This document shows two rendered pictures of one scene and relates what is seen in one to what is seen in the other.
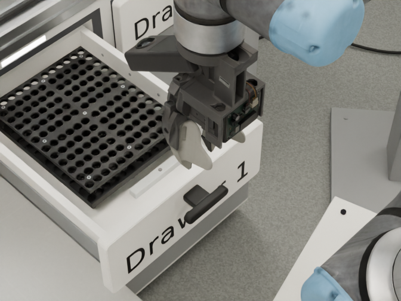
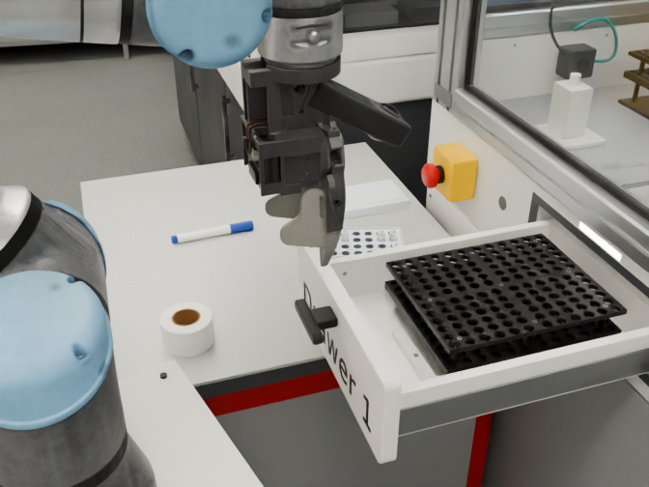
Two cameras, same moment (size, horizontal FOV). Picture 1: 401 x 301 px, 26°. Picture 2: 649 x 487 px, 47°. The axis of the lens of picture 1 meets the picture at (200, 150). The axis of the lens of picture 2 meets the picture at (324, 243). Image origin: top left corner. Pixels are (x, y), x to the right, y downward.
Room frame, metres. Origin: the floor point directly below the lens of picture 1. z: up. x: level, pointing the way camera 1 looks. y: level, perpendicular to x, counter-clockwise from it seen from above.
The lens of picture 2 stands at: (0.99, -0.57, 1.41)
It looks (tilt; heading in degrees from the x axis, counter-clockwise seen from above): 32 degrees down; 118
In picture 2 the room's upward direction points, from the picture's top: straight up
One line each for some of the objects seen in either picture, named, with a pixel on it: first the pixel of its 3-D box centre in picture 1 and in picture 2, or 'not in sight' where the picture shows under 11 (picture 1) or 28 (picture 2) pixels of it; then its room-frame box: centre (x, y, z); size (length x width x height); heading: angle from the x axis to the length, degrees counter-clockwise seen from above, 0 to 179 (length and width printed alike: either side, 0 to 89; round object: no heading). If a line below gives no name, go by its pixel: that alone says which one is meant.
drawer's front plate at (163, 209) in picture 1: (185, 202); (341, 336); (0.70, 0.02, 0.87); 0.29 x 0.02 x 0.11; 136
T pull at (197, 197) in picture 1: (199, 199); (319, 319); (0.69, 0.00, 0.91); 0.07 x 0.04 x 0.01; 136
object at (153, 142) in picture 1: (133, 152); (422, 302); (0.77, 0.09, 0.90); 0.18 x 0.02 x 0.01; 136
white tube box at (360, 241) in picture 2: not in sight; (362, 251); (0.59, 0.33, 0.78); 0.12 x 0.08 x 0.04; 29
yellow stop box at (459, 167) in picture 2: not in sight; (452, 172); (0.68, 0.47, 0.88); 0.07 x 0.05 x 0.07; 136
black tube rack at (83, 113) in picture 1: (86, 128); (497, 306); (0.84, 0.16, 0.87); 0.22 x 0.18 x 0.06; 46
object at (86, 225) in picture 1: (83, 126); (503, 308); (0.85, 0.17, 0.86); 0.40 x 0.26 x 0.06; 46
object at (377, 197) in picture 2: not in sight; (367, 198); (0.52, 0.50, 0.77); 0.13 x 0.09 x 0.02; 46
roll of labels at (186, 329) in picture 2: not in sight; (187, 329); (0.46, 0.04, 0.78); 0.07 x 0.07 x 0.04
